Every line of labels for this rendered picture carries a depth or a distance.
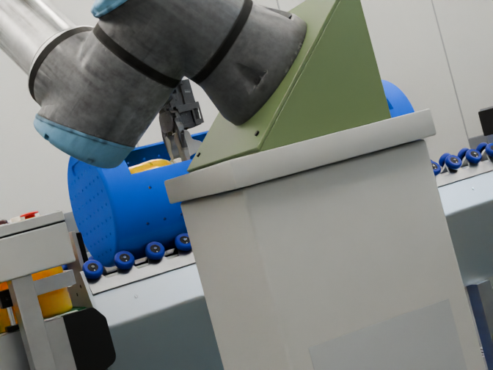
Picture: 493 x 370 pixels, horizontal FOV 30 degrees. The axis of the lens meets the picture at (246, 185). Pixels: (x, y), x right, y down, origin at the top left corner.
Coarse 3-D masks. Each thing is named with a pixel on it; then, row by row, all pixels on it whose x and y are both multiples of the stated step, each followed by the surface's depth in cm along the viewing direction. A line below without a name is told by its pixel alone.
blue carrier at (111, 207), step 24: (72, 168) 215; (96, 168) 201; (120, 168) 202; (168, 168) 206; (72, 192) 219; (96, 192) 204; (120, 192) 199; (144, 192) 202; (96, 216) 208; (120, 216) 199; (144, 216) 202; (168, 216) 205; (96, 240) 212; (120, 240) 201; (144, 240) 205; (168, 240) 210
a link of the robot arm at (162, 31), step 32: (96, 0) 135; (128, 0) 128; (160, 0) 128; (192, 0) 129; (224, 0) 131; (96, 32) 133; (128, 32) 130; (160, 32) 130; (192, 32) 130; (224, 32) 131; (128, 64) 131; (160, 64) 132; (192, 64) 133
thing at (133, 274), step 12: (468, 168) 250; (480, 168) 251; (492, 168) 252; (444, 180) 245; (456, 180) 246; (180, 252) 209; (192, 252) 210; (156, 264) 205; (168, 264) 206; (180, 264) 206; (120, 276) 201; (132, 276) 201; (144, 276) 202; (96, 288) 197; (108, 288) 198
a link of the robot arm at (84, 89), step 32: (0, 0) 145; (32, 0) 145; (0, 32) 144; (32, 32) 141; (64, 32) 138; (32, 64) 138; (64, 64) 135; (96, 64) 132; (32, 96) 141; (64, 96) 134; (96, 96) 132; (128, 96) 132; (160, 96) 135; (64, 128) 134; (96, 128) 133; (128, 128) 135; (96, 160) 136
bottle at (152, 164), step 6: (144, 162) 212; (150, 162) 211; (156, 162) 211; (162, 162) 212; (168, 162) 213; (174, 162) 214; (132, 168) 209; (138, 168) 209; (144, 168) 209; (150, 168) 210
